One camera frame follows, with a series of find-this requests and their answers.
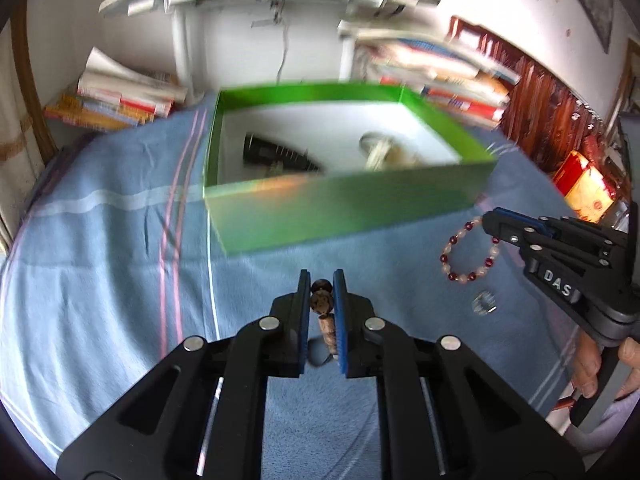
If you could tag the left stack of books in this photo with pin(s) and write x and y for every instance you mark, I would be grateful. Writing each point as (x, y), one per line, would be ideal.
(109, 96)

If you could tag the carved red wooden headboard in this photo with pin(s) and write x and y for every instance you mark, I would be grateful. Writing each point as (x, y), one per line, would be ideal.
(545, 117)

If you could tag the red and yellow box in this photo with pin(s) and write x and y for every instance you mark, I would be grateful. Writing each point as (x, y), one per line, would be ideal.
(584, 188)

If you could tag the white shell keychain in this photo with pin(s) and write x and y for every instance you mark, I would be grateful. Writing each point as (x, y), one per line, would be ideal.
(385, 152)

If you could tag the right stack of books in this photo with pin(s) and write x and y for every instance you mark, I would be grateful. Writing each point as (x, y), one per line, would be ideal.
(444, 71)

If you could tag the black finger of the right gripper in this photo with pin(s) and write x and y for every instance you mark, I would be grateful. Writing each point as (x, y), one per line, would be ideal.
(591, 255)

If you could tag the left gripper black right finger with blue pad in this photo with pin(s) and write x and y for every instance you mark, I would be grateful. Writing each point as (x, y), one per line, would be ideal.
(443, 413)

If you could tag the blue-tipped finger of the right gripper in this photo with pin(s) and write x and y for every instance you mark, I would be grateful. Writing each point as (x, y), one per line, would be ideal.
(512, 227)

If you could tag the green cardboard box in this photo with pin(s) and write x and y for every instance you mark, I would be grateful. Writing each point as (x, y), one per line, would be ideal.
(251, 211)

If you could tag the person's right hand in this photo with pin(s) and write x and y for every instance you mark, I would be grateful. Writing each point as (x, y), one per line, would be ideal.
(587, 363)

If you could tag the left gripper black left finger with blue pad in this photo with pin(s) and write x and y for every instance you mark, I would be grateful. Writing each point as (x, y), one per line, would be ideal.
(199, 413)

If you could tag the blue striped bed sheet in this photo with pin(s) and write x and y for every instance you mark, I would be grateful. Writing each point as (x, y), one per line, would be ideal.
(116, 262)

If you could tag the stack of books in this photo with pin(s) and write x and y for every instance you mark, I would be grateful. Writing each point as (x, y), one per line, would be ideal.
(109, 96)
(444, 71)

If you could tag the beige curtain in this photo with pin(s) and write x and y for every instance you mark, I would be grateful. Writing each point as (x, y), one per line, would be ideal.
(20, 160)

